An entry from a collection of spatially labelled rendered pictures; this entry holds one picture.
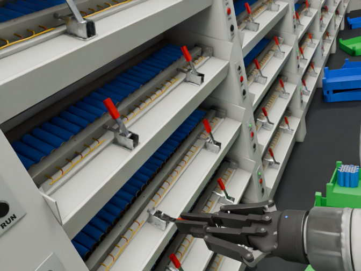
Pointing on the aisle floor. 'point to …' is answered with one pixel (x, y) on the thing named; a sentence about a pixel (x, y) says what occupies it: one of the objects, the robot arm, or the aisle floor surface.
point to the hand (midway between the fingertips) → (195, 224)
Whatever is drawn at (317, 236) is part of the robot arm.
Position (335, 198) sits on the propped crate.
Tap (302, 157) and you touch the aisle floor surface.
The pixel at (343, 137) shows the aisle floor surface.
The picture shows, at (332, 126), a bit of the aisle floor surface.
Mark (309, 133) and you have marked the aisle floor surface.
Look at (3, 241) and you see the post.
